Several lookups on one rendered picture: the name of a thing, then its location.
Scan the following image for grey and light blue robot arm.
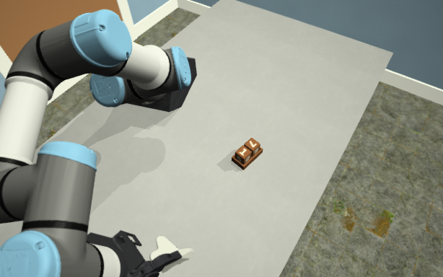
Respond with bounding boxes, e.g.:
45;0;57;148
0;9;191;277

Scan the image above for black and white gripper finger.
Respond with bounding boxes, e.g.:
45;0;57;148
149;236;193;273

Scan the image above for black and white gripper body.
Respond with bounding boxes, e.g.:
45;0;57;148
87;230;159;277

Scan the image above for orange wooden tray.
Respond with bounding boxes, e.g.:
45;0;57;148
232;147;263;170

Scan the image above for brown number cube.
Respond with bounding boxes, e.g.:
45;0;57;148
244;138;260;157
235;146;252;165

